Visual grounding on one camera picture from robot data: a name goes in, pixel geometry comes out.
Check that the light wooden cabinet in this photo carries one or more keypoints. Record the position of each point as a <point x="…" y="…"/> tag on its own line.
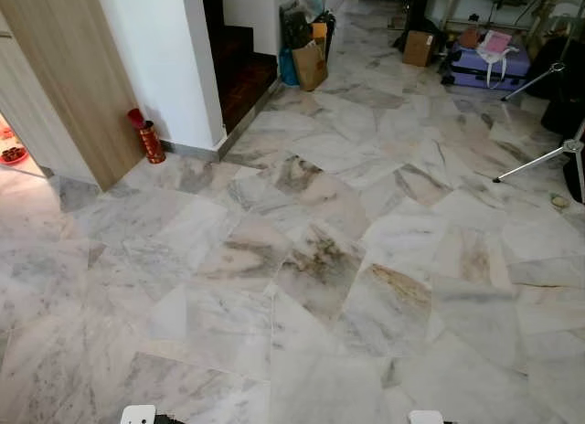
<point x="64" y="68"/>

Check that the blue bag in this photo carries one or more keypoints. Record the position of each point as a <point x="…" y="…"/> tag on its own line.
<point x="286" y="69"/>

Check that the pink and white tote bag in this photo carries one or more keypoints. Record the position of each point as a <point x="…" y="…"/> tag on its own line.
<point x="498" y="44"/>

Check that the red plate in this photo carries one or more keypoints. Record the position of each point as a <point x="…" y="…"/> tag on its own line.
<point x="12" y="155"/>

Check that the purple suitcase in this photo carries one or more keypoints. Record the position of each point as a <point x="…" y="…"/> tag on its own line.
<point x="475" y="71"/>

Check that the brown cardboard box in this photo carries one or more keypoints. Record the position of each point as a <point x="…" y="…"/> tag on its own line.
<point x="419" y="49"/>

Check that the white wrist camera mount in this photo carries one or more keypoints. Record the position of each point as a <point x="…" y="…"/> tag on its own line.
<point x="425" y="418"/>
<point x="139" y="416"/>

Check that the dark stuffed bag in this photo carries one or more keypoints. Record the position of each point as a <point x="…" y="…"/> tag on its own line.
<point x="297" y="26"/>

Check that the red cylindrical tin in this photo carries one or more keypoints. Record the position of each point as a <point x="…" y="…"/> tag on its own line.
<point x="151" y="143"/>

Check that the slim black bag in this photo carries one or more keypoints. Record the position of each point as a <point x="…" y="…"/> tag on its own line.
<point x="576" y="179"/>

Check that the silver tripod leg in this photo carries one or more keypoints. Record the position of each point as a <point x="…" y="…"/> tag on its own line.
<point x="535" y="80"/>
<point x="539" y="159"/>

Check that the small round floor object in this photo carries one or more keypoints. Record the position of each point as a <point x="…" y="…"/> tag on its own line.
<point x="558" y="201"/>

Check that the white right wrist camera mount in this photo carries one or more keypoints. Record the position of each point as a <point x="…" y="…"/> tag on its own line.
<point x="425" y="418"/>

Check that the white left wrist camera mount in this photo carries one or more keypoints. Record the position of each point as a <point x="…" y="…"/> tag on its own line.
<point x="139" y="416"/>

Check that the large black bag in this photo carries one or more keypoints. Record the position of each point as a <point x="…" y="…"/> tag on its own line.
<point x="567" y="104"/>

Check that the dark wooden staircase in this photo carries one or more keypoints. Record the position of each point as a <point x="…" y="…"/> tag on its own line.
<point x="239" y="72"/>

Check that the brown paper bag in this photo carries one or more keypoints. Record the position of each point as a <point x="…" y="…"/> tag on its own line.
<point x="311" y="69"/>

